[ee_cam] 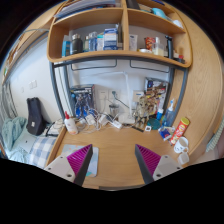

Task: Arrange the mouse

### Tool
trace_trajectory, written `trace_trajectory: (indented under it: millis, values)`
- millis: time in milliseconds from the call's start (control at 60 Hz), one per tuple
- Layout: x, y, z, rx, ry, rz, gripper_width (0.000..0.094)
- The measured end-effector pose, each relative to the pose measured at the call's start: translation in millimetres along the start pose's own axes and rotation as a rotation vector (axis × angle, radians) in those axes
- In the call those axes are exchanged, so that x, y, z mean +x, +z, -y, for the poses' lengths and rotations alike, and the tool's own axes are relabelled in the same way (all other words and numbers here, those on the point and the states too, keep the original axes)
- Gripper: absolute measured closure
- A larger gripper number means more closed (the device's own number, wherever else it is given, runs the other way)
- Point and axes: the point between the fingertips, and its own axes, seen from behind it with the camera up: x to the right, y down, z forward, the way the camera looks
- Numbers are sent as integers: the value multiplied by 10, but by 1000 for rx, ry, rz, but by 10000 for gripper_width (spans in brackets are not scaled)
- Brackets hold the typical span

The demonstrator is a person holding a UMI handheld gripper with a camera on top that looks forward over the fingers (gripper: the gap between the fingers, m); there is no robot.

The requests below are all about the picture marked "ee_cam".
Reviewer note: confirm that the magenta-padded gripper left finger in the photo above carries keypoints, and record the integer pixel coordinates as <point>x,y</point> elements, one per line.
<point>75,161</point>

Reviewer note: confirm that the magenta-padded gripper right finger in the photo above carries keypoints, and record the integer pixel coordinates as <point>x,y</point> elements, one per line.
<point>151,161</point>

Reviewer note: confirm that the light blue sun-print mouse pad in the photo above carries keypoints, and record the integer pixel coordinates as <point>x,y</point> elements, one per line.
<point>94,160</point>

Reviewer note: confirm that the blue snack packet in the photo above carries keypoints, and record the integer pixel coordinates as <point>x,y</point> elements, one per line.
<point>166,133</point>

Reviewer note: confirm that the clear plastic cup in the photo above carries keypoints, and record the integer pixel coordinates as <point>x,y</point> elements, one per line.
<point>183,158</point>

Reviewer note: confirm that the small white square clock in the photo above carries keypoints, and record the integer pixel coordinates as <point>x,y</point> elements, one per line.
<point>147,128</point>

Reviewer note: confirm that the white mug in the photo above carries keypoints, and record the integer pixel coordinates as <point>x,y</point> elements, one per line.
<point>181,145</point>

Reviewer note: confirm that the white lotion bottle red cap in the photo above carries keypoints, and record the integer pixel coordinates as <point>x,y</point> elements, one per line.
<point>71,126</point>

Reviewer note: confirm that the blue plaid bedding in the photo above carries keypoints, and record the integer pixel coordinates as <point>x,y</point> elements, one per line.
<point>41,148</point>

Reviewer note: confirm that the teal round container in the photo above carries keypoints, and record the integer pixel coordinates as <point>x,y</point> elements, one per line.
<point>154,124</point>

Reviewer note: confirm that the red chips can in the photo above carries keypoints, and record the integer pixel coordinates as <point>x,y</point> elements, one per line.
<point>180,130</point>

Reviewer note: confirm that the small white cube charger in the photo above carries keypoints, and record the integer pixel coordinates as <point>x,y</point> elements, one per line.
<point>90,119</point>

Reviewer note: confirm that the blue bottle white cap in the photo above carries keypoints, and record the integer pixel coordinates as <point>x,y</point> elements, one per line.
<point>159,115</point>

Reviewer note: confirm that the blue spray bottle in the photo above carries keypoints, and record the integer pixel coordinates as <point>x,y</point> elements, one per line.
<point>169,116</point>

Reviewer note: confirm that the white power adapter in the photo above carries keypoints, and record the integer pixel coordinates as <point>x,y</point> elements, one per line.
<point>102,120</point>

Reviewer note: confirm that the white power strip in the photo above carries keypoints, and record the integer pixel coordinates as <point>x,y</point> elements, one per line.
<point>116,124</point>

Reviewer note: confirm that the wooden robot figure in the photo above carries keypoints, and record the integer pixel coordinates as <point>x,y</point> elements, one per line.
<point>142,110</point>

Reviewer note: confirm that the black bag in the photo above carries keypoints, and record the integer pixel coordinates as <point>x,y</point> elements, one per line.
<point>35,116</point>

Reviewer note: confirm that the metal cup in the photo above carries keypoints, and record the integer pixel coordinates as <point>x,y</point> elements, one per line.
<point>114,111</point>

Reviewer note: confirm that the robot model kit box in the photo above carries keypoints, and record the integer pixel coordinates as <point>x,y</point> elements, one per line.
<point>81,96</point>

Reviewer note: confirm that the teal striped cloth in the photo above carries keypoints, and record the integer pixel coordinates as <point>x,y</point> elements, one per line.
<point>216,136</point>

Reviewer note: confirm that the teal blanket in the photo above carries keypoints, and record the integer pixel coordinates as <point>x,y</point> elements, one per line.
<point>11,130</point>

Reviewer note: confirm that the colourful printed box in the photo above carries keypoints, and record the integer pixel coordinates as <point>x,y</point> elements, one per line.
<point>156,88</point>

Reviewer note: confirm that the white wall outlet plate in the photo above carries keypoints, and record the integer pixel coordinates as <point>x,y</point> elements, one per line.
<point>103,94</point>

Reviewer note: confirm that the white wall switch plate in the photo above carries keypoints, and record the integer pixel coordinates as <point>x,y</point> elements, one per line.
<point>32,84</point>

